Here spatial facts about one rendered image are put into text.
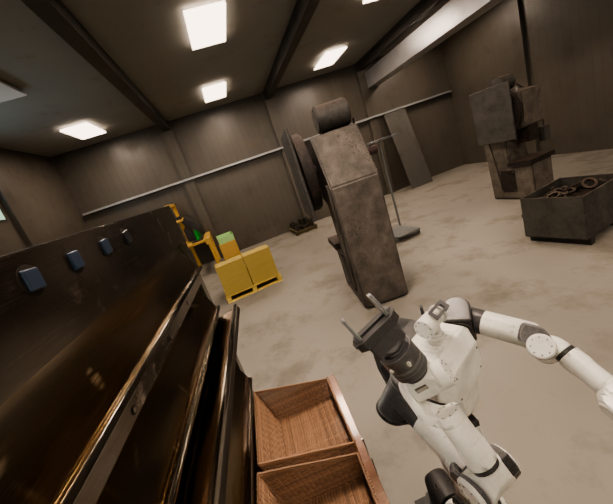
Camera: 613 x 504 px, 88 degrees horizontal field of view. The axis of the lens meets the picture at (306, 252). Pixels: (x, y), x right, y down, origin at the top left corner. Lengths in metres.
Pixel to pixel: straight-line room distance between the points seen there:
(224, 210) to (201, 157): 1.81
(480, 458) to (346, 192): 3.29
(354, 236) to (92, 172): 9.22
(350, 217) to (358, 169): 0.58
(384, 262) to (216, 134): 8.17
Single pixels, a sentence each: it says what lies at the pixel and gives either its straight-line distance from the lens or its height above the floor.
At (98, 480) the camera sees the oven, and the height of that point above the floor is 1.65.
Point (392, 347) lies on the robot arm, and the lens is 0.77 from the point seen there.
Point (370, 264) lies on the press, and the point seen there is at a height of 0.61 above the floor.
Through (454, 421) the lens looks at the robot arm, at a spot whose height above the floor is 1.44.
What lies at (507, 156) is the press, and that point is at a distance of 7.73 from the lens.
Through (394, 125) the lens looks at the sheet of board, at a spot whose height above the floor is 2.25.
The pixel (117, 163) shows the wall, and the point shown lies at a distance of 11.52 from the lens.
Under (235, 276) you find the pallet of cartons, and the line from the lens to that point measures 6.39.
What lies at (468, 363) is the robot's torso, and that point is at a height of 1.32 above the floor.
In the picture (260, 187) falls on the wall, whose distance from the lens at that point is 11.10.
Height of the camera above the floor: 2.08
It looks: 15 degrees down
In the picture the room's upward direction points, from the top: 19 degrees counter-clockwise
